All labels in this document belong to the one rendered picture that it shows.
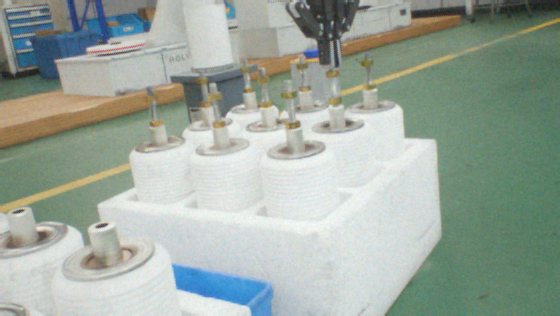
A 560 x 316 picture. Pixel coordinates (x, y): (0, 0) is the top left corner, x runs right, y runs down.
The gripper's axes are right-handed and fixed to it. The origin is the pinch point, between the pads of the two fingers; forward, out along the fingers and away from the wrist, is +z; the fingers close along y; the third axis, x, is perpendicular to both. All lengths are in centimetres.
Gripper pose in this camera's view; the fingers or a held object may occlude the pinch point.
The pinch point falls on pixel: (330, 54)
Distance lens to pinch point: 79.6
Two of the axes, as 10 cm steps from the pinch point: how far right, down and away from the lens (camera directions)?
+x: -6.7, -1.2, 7.3
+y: 7.3, -2.8, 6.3
